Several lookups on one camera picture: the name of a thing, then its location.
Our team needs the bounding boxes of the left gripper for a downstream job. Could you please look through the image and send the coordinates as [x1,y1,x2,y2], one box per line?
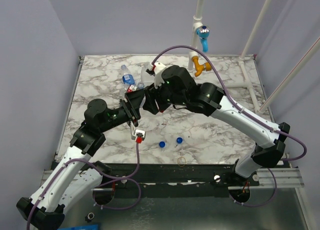
[100,89,144,133]

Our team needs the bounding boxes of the blue label bottle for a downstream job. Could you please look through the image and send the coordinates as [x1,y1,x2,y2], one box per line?
[120,64,138,98]
[136,81,145,90]

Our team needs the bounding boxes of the large clear juice bottle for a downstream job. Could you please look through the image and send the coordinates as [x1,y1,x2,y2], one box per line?
[140,62,155,87]

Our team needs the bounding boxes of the blue bottle cap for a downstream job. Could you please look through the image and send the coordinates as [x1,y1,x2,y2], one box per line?
[176,137,183,144]
[159,141,166,148]

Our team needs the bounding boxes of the red label bottle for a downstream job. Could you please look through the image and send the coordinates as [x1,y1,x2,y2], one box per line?
[125,84,161,115]

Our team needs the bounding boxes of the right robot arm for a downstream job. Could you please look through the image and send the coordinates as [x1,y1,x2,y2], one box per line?
[143,63,290,186]

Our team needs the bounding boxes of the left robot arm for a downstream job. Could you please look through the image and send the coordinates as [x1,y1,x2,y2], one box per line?
[16,89,146,230]

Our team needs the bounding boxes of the yellow brass faucet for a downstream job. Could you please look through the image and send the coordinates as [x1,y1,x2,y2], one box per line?
[191,56,212,78]

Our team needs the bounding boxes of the rubber band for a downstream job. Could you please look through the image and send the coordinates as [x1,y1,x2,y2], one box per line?
[177,156,187,167]

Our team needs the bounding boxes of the blue faucet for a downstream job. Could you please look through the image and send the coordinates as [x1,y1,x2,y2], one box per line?
[196,25,210,53]

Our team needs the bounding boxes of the blue box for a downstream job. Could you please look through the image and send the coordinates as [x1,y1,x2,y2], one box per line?
[58,224,100,230]

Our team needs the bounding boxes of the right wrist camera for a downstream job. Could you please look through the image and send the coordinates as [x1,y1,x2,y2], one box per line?
[146,62,167,89]

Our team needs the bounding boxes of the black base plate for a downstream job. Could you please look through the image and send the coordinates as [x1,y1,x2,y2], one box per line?
[93,163,259,202]

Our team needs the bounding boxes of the white PVC pipe frame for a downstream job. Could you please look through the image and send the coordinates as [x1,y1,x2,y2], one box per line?
[188,0,272,115]

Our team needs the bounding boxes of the aluminium rail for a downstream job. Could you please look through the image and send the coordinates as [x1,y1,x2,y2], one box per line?
[40,168,305,190]

